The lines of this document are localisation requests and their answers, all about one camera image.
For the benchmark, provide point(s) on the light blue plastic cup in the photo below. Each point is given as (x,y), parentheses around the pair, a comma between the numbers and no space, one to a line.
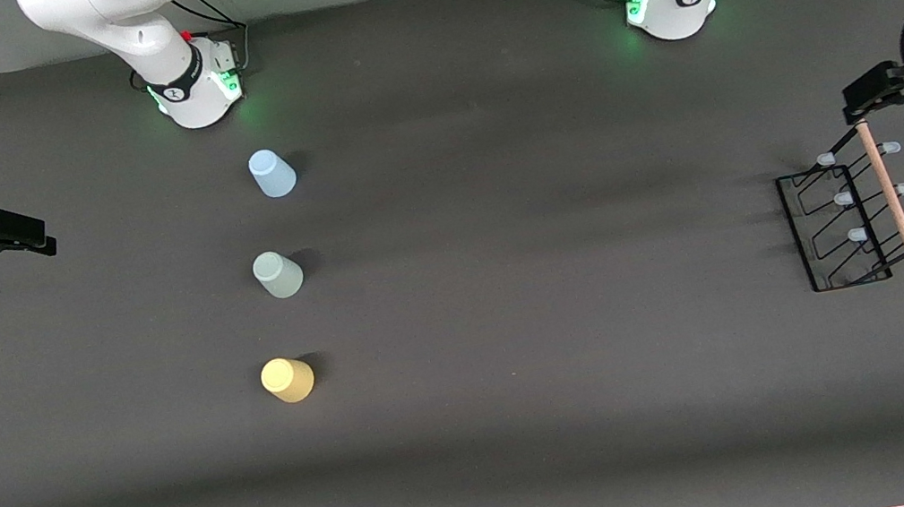
(273,174)

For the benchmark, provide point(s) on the dark grey table cloth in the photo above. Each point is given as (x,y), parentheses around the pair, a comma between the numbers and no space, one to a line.
(518,325)

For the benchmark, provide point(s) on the yellow plastic cup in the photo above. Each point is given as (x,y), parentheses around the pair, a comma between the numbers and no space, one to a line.
(287,379)

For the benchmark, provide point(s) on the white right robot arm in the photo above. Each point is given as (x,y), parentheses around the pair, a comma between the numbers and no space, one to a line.
(144,30)

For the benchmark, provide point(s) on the pale green plastic cup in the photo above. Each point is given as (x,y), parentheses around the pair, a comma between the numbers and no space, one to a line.
(277,274)

